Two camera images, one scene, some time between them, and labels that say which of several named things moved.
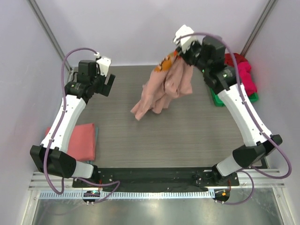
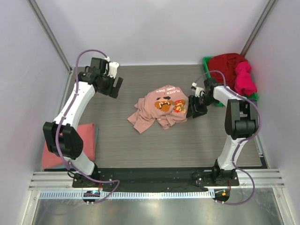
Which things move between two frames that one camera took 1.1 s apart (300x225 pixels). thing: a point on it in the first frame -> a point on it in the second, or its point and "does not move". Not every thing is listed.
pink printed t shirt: x=171 y=80 -> x=167 y=104
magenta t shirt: x=244 y=69 does not move
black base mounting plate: x=155 y=177 does not move
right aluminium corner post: x=258 y=27 does not move
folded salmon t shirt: x=82 y=146 does not move
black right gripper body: x=187 y=54 -> x=195 y=108
